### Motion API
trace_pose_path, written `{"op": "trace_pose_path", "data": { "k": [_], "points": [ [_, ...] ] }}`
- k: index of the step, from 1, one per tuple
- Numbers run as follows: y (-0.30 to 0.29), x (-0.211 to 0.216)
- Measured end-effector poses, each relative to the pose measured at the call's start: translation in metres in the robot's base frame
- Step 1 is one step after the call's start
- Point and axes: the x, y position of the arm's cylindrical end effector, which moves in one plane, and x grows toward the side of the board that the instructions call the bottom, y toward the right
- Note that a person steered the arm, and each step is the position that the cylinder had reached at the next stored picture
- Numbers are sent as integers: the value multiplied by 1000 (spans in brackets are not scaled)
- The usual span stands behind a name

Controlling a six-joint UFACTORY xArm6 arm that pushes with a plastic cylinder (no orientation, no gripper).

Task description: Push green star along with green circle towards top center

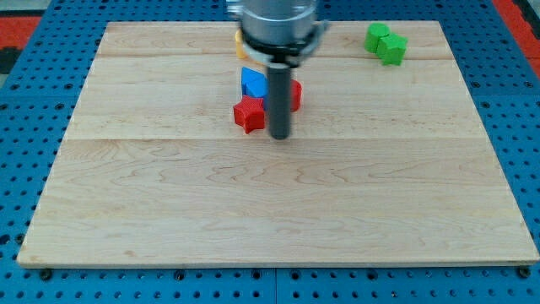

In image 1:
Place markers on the green circle block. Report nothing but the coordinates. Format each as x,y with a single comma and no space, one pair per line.
375,32

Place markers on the red circle block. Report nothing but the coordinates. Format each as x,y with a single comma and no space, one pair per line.
296,95

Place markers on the blue cube block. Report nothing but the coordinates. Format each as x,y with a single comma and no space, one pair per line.
256,88

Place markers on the yellow block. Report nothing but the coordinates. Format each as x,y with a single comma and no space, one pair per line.
239,46

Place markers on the blue triangle block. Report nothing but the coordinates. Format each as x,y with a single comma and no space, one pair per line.
248,75

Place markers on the wooden board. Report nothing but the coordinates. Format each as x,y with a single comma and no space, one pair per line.
385,166

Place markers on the red star block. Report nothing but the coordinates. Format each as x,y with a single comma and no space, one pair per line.
249,113

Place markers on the green star block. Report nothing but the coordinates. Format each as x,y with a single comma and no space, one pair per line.
391,49

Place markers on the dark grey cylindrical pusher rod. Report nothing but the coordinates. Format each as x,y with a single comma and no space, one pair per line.
278,100

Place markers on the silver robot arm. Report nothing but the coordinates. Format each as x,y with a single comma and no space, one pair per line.
281,34

